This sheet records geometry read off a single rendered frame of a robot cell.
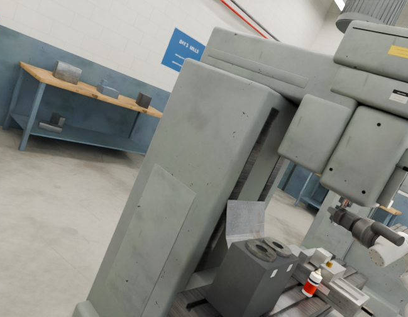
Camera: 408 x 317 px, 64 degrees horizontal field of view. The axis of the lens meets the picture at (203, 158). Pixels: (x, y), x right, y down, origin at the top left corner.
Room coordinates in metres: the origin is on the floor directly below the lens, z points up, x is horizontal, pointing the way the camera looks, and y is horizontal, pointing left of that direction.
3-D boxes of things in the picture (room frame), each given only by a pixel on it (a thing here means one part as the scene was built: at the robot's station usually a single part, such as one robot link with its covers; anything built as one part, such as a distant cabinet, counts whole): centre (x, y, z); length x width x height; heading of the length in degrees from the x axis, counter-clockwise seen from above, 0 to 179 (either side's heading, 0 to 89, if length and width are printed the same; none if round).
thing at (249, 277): (0.88, -0.28, 1.02); 0.22 x 0.12 x 0.20; 142
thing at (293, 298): (1.22, -0.56, 0.88); 1.24 x 0.23 x 0.08; 141
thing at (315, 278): (1.14, -0.56, 0.98); 0.04 x 0.04 x 0.11
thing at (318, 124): (1.32, -0.39, 1.47); 0.24 x 0.19 x 0.26; 141
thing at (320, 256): (1.26, -0.60, 1.03); 0.06 x 0.05 x 0.06; 141
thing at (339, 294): (1.24, -0.62, 0.98); 0.35 x 0.15 x 0.11; 51
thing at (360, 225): (1.11, -0.59, 1.24); 0.13 x 0.12 x 0.10; 116
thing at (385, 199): (1.13, -0.63, 1.45); 0.04 x 0.04 x 0.21; 51
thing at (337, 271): (1.22, -0.64, 1.01); 0.15 x 0.06 x 0.04; 141
